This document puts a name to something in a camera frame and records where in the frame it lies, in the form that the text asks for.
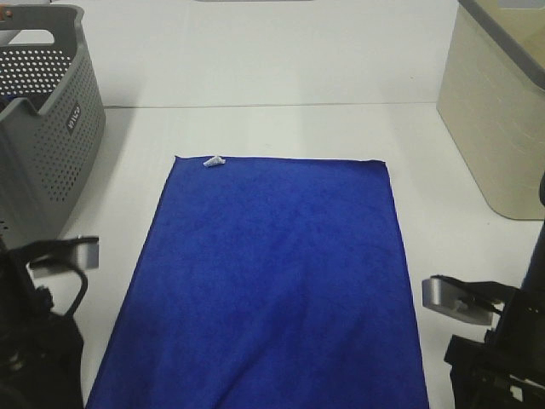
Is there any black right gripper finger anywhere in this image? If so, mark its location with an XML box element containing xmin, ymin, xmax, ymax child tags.
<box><xmin>422</xmin><ymin>276</ymin><xmax>501</xmax><ymax>325</ymax></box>

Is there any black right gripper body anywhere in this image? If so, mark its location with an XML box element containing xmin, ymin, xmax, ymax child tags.
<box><xmin>445</xmin><ymin>279</ymin><xmax>544</xmax><ymax>408</ymax></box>

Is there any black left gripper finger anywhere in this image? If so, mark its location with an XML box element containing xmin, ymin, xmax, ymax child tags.
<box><xmin>26</xmin><ymin>236</ymin><xmax>100</xmax><ymax>279</ymax></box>

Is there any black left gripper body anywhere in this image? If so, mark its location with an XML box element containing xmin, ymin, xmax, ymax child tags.
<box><xmin>1</xmin><ymin>242</ymin><xmax>89</xmax><ymax>383</ymax></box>

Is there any blue towel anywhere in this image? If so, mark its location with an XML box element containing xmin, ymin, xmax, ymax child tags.
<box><xmin>88</xmin><ymin>157</ymin><xmax>428</xmax><ymax>408</ymax></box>

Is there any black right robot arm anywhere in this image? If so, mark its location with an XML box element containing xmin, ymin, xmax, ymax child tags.
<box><xmin>422</xmin><ymin>233</ymin><xmax>544</xmax><ymax>408</ymax></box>

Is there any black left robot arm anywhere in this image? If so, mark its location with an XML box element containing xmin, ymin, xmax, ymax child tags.
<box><xmin>1</xmin><ymin>236</ymin><xmax>99</xmax><ymax>408</ymax></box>

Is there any grey perforated laundry basket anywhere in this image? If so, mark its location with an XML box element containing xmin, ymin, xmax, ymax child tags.
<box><xmin>1</xmin><ymin>4</ymin><xmax>106</xmax><ymax>248</ymax></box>

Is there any beige plastic basket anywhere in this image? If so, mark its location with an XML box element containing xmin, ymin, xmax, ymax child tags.
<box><xmin>437</xmin><ymin>1</ymin><xmax>544</xmax><ymax>220</ymax></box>

